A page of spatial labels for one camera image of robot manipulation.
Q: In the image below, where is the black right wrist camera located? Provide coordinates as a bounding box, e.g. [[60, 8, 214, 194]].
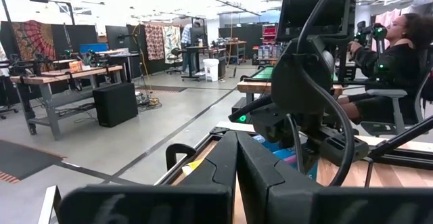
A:
[[319, 135, 370, 166]]

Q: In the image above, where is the wooden cart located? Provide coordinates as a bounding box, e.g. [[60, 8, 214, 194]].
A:
[[225, 40, 248, 65]]

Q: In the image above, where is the red patterned hanging cloth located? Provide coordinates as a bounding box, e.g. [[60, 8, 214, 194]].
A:
[[144, 24, 166, 62]]

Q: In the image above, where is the floor cable bundle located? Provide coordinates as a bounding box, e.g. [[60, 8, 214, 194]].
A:
[[135, 91, 163, 113]]

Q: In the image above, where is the wooden workbench with grey legs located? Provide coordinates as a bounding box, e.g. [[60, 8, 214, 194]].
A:
[[9, 64, 124, 142]]

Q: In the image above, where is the white waste bin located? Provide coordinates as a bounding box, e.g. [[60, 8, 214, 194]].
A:
[[202, 58, 220, 83]]

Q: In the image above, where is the pink hanging cloth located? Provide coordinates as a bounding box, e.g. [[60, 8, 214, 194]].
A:
[[370, 7, 407, 52]]

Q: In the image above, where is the red tool cart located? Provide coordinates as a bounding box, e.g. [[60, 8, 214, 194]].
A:
[[261, 23, 278, 45]]

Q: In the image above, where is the blue and pink cereal box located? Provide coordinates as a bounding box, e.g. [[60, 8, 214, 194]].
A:
[[252, 134, 319, 181]]

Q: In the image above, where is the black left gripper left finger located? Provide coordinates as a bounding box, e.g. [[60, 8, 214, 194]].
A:
[[59, 131, 238, 224]]

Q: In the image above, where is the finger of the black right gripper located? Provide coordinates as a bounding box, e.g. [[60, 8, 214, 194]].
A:
[[299, 141, 321, 175]]

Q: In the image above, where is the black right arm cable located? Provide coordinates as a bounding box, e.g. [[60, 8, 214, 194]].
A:
[[286, 0, 355, 187]]

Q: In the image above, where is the person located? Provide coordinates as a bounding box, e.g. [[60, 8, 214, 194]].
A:
[[338, 12, 433, 125], [180, 20, 203, 75]]

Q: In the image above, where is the grey office chair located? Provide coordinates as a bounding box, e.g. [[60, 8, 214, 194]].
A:
[[360, 47, 433, 137]]

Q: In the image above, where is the yellow tag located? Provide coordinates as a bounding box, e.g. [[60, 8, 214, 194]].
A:
[[181, 158, 205, 177]]

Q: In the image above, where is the black aluminium table frame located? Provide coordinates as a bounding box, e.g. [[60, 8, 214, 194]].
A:
[[154, 114, 433, 187]]

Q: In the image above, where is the red orange mandala tapestry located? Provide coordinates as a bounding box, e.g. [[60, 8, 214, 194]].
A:
[[11, 20, 58, 71]]

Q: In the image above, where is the black frame handle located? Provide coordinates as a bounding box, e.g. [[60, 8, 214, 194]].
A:
[[164, 143, 198, 171]]

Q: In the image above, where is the black standing desk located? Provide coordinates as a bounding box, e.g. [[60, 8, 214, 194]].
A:
[[181, 45, 227, 82]]

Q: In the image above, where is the black office chair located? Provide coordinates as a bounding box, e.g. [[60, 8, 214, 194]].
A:
[[167, 47, 185, 75]]

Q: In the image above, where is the dark floor mat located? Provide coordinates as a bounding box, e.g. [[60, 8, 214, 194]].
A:
[[0, 139, 65, 184]]

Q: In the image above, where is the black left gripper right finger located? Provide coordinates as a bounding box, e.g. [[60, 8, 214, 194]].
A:
[[235, 131, 433, 224]]

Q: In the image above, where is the green patterned hanging cloth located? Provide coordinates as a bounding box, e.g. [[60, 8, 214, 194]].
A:
[[162, 25, 183, 65]]

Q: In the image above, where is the wooden table with green mat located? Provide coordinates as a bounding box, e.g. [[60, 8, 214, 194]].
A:
[[236, 64, 344, 98]]

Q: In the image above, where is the blue bin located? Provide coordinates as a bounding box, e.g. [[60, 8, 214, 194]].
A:
[[78, 42, 109, 54]]

